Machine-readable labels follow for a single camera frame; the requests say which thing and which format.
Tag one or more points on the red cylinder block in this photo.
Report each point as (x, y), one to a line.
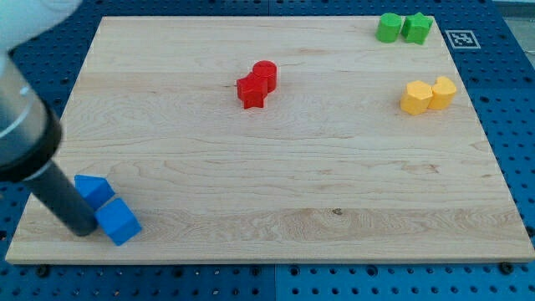
(267, 70)

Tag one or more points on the green star block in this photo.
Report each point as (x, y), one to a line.
(416, 28)

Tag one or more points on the wooden board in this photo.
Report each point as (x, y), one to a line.
(330, 170)

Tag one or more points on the red star block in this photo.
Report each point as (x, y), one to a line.
(252, 91)

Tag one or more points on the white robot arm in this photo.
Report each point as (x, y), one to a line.
(30, 130)

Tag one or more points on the blue cube block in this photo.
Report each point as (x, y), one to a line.
(118, 222)

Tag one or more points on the yellow heart block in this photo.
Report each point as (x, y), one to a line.
(444, 91)

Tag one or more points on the yellow hexagon block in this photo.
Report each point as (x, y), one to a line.
(416, 97)

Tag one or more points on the blue triangle block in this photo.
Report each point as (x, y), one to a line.
(95, 190)

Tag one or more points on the white fiducial marker tag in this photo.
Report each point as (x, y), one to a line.
(462, 39)

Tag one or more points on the green cylinder block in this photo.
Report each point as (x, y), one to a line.
(388, 27)

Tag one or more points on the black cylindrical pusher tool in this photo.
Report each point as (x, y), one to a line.
(52, 187)

